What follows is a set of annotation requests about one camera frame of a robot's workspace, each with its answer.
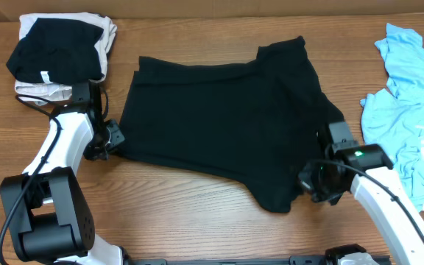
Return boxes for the black t-shirt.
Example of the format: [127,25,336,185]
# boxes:
[119,38,344,213]

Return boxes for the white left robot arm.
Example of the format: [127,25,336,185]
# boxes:
[0,81,132,264]

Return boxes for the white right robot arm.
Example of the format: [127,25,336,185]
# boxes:
[298,144,424,264]

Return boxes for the folded white garment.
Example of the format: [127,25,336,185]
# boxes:
[15,12,117,102]

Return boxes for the light blue t-shirt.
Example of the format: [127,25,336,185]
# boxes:
[360,24,424,211]

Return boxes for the folded black garment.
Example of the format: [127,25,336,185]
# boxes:
[6,18,104,85]

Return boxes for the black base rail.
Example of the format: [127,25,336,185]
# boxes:
[132,255,327,265]

